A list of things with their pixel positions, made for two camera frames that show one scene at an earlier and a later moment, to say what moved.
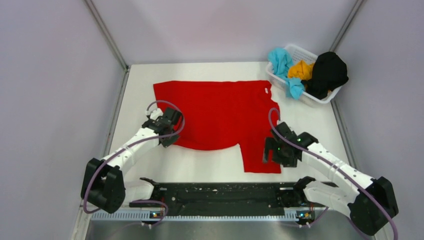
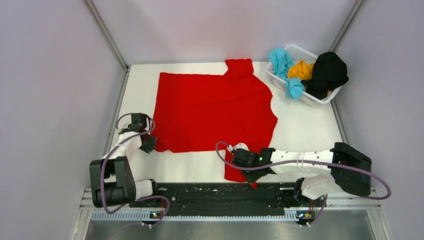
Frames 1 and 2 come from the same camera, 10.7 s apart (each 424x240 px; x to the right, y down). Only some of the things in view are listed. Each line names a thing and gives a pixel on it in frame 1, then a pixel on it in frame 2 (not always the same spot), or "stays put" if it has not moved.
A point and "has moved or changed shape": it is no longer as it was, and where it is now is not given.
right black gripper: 271,144 -> 251,179
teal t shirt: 281,59 stays put
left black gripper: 171,140 -> 151,146
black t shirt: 329,72 stays put
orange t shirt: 301,70 stays put
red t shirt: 218,114 has moved or changed shape
